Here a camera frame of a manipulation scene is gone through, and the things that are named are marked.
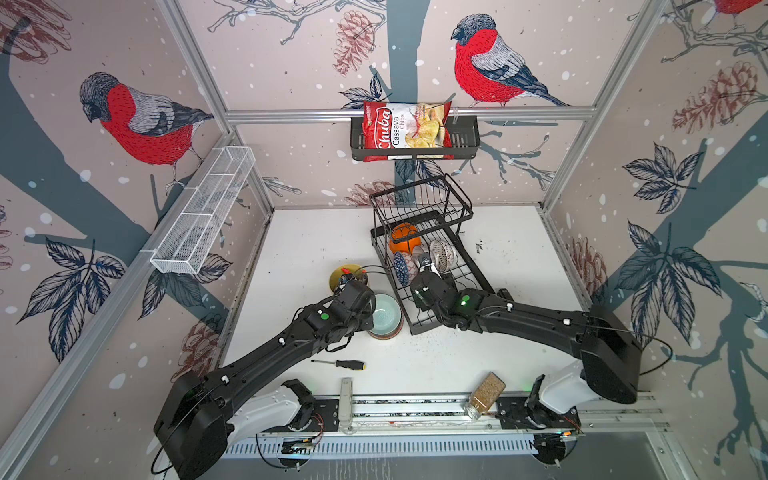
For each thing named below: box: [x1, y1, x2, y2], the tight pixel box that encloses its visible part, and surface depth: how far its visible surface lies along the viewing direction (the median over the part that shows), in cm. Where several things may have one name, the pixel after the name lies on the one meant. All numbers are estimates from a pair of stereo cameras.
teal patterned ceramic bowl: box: [368, 292, 405, 340], surface depth 85 cm
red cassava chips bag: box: [363, 101, 454, 162], surface depth 90 cm
